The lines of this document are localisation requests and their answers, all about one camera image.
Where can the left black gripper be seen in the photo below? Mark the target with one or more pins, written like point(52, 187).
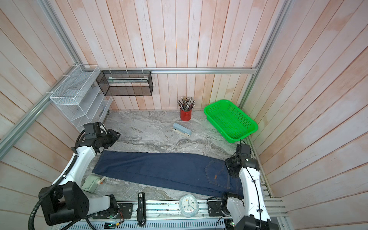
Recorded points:
point(115, 137)

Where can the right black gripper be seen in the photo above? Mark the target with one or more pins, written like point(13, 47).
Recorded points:
point(228, 162)

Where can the dark blue denim trousers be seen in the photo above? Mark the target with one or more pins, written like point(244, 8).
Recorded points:
point(188, 172)

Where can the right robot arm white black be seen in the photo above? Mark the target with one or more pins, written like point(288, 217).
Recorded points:
point(249, 212)

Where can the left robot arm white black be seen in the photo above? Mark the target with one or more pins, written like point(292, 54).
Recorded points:
point(64, 201)

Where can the green plastic basket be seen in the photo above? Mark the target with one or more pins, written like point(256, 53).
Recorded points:
point(230, 121)

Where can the white round clock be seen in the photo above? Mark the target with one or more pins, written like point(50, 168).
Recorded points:
point(188, 205)

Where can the grey blue stapler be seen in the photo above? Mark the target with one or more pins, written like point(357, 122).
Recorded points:
point(181, 130)

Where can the red pencil cup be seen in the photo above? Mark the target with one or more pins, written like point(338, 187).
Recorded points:
point(186, 104)

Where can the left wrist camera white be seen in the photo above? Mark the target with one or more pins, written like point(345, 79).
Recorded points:
point(94, 130)

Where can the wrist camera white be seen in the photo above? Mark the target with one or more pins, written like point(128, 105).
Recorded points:
point(94, 130)
point(243, 149)

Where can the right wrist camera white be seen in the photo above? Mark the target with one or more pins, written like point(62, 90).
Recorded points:
point(243, 149)

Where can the white wire mesh shelf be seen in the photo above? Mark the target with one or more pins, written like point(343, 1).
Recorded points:
point(79, 97)

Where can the black mesh wall basket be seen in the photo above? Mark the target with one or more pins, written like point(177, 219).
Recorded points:
point(125, 83)

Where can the aluminium front rail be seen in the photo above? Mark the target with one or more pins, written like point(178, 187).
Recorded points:
point(166, 215)

